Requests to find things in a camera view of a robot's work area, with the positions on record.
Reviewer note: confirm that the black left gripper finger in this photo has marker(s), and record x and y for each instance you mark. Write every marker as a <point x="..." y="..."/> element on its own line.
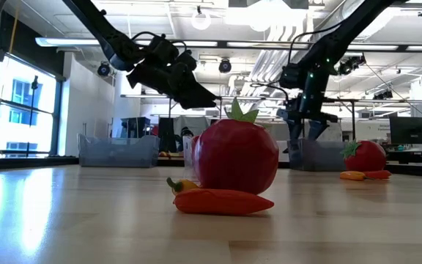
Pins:
<point x="196" y="86"/>
<point x="190" y="100"/>

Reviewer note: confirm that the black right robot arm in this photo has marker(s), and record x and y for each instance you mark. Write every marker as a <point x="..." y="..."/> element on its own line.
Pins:
<point x="335" y="40"/>

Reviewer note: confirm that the person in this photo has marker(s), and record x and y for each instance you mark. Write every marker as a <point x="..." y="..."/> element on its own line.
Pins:
<point x="186" y="133"/>

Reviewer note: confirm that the black ceiling spotlight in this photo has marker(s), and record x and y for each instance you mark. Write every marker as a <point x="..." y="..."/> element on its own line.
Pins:
<point x="225" y="66"/>
<point x="103" y="69"/>
<point x="383" y="94"/>
<point x="350" y="64"/>

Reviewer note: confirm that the yellow chili with green stem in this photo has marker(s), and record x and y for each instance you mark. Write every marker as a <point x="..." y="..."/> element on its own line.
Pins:
<point x="187" y="184"/>

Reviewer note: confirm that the black computer monitor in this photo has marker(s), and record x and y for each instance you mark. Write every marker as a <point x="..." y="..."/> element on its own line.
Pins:
<point x="410" y="130"/>

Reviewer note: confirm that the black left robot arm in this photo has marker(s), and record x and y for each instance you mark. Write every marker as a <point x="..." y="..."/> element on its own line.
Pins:
<point x="101" y="29"/>

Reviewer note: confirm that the yellow-orange chili pepper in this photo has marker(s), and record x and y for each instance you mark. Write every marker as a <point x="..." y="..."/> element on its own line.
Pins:
<point x="352" y="176"/>

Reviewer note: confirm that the red tomato with green leaves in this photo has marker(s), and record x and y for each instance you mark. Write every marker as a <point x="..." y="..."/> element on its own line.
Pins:
<point x="366" y="157"/>
<point x="233" y="157"/>

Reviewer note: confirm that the long red chili pepper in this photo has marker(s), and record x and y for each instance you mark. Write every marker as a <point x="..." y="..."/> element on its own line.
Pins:
<point x="222" y="201"/>

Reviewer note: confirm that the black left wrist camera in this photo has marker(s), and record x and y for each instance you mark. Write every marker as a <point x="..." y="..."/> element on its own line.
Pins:
<point x="163" y="51"/>

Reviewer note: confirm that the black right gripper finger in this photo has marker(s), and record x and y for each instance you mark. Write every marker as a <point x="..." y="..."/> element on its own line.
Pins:
<point x="315" y="128"/>
<point x="295" y="131"/>

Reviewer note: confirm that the grey plastic bin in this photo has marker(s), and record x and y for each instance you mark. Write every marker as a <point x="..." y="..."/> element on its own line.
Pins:
<point x="313" y="155"/>
<point x="119" y="152"/>

